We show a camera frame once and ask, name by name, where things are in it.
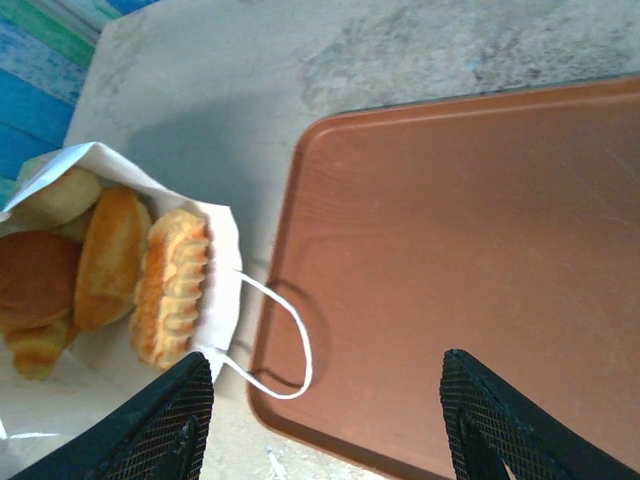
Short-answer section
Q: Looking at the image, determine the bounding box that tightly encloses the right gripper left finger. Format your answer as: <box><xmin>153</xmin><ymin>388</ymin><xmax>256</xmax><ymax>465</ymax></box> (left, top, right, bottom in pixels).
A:
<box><xmin>9</xmin><ymin>351</ymin><xmax>216</xmax><ymax>480</ymax></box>

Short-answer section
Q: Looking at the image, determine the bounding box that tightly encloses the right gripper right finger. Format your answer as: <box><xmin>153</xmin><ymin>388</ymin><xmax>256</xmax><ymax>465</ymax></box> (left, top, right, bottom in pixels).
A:
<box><xmin>438</xmin><ymin>348</ymin><xmax>640</xmax><ymax>480</ymax></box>

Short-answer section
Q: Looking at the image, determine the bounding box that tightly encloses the pale round bread bun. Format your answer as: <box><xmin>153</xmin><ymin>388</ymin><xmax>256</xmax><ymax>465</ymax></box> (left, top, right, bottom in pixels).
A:
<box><xmin>18</xmin><ymin>166</ymin><xmax>105</xmax><ymax>232</ymax></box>

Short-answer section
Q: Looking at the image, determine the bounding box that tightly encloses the golden oval bread roll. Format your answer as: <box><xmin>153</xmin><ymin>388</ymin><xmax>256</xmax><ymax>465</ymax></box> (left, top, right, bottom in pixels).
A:
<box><xmin>73</xmin><ymin>186</ymin><xmax>154</xmax><ymax>332</ymax></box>

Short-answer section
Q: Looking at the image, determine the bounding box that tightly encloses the brown plastic tray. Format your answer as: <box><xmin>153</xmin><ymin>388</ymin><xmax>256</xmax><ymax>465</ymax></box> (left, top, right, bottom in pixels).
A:
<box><xmin>246</xmin><ymin>74</ymin><xmax>640</xmax><ymax>480</ymax></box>

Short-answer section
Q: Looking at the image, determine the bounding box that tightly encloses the golden croissant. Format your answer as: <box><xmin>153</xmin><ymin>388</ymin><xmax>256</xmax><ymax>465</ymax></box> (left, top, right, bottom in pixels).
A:
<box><xmin>3</xmin><ymin>313</ymin><xmax>79</xmax><ymax>382</ymax></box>

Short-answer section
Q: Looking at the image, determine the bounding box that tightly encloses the scalloped ridged pastry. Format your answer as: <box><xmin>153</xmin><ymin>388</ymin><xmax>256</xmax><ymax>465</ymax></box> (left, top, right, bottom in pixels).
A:
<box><xmin>129</xmin><ymin>208</ymin><xmax>212</xmax><ymax>373</ymax></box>

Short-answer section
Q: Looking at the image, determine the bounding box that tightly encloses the white printed paper bag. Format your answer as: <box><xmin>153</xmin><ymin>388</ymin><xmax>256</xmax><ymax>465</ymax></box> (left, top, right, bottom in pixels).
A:
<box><xmin>0</xmin><ymin>141</ymin><xmax>315</xmax><ymax>466</ymax></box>

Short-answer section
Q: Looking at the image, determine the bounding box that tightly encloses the aluminium frame post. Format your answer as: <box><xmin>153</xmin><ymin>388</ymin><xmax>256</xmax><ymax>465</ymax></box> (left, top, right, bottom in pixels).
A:
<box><xmin>63</xmin><ymin>0</ymin><xmax>151</xmax><ymax>49</ymax></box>

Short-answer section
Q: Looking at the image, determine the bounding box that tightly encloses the brown round bread bun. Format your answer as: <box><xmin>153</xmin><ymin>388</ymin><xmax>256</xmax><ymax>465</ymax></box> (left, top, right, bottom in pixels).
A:
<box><xmin>0</xmin><ymin>230</ymin><xmax>84</xmax><ymax>331</ymax></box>

